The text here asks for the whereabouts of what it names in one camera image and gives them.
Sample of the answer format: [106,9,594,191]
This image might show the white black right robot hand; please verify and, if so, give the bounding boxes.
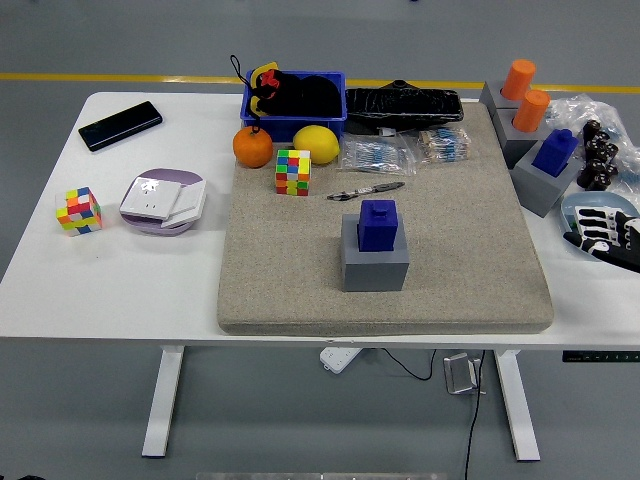
[563,207,640,275]

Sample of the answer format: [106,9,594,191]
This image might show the blue square seal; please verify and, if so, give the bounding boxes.
[357,198,404,252]
[532,128,580,179]

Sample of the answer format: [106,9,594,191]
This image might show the grey square seal holder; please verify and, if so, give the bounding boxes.
[339,213,411,293]
[510,141,584,219]

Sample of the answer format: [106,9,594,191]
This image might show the grey round-hole seal holder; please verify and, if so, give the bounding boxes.
[479,79,526,116]
[492,107,556,170]

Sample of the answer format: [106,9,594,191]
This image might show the orange cylinder seal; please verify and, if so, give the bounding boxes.
[501,58,538,102]
[512,89,552,133]

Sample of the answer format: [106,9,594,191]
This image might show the light blue plate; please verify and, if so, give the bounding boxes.
[559,192,640,264]

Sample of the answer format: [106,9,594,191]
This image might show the pile of black knobs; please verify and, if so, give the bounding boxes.
[577,119,621,193]

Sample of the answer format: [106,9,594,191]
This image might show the black table control panel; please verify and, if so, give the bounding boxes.
[561,349,640,364]

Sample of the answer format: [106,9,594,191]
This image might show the crumpled clear plastic bag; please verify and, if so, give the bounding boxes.
[544,93,640,201]

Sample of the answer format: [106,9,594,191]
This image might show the white right table leg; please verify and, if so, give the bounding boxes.
[493,349,542,462]

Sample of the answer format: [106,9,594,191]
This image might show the white table leg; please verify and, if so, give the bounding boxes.
[493,349,542,462]
[141,345,185,459]

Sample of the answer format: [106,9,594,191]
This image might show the small clear resistor bag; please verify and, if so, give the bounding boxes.
[413,125,474,165]

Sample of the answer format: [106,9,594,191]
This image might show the black wrapped rearview mirror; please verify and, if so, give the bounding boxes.
[344,78,465,135]

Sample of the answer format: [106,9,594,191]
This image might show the black pen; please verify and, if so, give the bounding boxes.
[326,181,407,203]

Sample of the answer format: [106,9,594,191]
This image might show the large clear resistor bag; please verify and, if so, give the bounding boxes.
[337,133,419,177]

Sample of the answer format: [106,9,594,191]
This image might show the white power strip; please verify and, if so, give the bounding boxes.
[319,346,362,374]

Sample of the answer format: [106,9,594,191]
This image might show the yellow lemon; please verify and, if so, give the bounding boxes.
[292,124,342,166]

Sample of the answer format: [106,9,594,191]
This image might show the grey-brown mat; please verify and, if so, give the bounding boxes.
[217,102,555,337]

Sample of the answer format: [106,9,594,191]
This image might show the aligned colourful puzzle cube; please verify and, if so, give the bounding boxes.
[274,148,312,197]

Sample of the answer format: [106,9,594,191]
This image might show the black cloth pouch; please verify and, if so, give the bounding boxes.
[259,69,344,117]

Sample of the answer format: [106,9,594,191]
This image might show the blue plastic bin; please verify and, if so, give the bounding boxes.
[240,70,348,144]

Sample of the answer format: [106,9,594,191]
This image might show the orange fruit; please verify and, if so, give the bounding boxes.
[232,125,275,169]

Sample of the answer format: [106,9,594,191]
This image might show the purple plate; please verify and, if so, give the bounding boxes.
[119,168,207,237]

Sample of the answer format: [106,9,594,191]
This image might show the white left table leg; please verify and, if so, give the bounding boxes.
[141,345,185,459]

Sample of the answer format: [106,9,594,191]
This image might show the black smartphone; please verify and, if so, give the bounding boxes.
[78,100,164,153]

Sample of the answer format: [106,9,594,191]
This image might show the twisted colourful puzzle cube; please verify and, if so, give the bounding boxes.
[55,186,104,238]

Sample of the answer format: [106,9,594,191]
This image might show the silver metal bracket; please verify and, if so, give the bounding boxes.
[443,352,484,397]

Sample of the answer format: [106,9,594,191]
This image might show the black power cable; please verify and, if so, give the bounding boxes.
[382,348,489,480]

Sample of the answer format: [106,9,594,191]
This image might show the black lanyard cord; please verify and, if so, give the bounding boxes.
[229,53,264,134]

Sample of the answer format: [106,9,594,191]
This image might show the white wall switch panel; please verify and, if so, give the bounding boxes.
[159,179,208,230]

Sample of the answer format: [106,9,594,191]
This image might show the white wall socket panel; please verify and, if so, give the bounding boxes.
[119,177,184,221]

